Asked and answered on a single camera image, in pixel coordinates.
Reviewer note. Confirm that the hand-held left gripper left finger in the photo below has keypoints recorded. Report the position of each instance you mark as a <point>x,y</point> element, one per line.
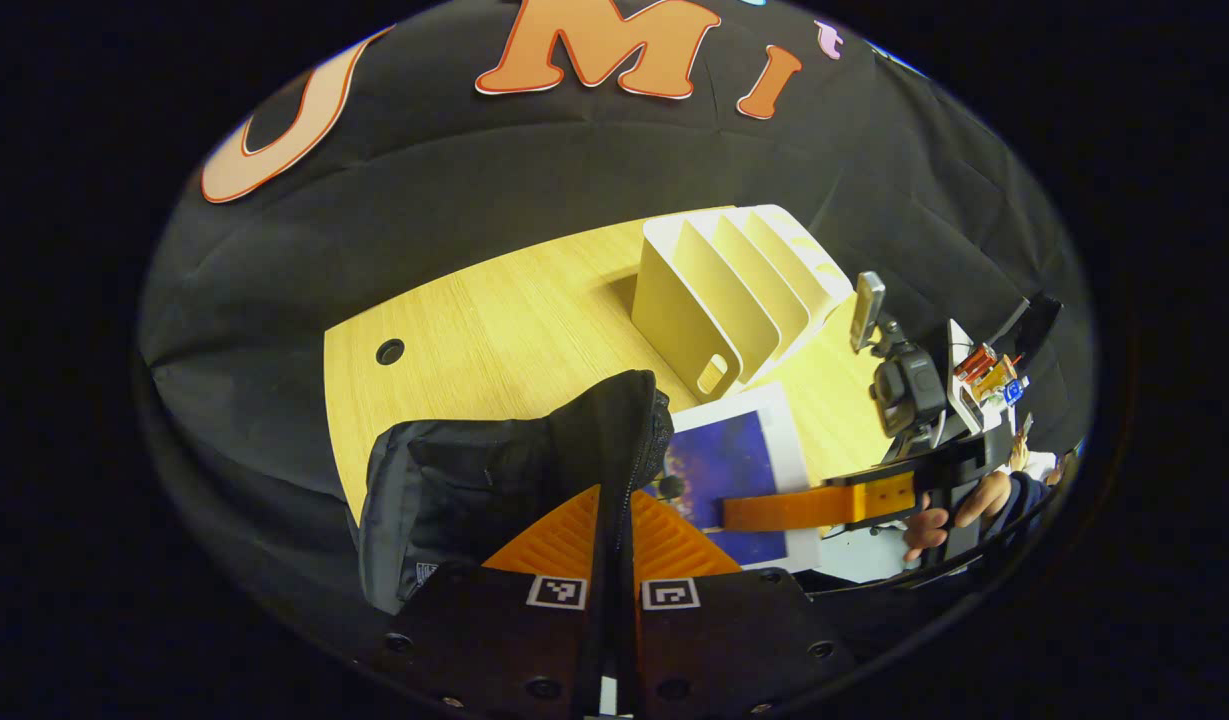
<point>589,650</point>

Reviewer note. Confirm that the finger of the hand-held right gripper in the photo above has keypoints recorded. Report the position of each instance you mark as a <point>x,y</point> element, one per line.
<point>804,510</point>

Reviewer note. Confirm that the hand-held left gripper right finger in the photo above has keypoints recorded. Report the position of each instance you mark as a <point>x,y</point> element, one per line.
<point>629,650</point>

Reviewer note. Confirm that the blue cover book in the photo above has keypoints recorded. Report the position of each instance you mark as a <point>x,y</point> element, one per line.
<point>724,460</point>

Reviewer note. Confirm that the black schoolbag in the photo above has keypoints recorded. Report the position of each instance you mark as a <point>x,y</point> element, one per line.
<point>474,480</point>

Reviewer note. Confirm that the white bookshelf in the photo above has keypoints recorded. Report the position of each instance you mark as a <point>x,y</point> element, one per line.
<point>694,310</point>

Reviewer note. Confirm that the white side desk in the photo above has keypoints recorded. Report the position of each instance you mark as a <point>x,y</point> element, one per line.
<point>959,400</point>

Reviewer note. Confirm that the red-orange small box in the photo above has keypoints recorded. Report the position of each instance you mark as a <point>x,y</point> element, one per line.
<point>974,362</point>

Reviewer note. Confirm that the yellow small box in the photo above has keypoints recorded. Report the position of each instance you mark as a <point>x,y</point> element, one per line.
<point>996,380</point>

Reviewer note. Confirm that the blue small box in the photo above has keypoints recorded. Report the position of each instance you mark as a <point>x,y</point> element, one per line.
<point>1015,390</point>

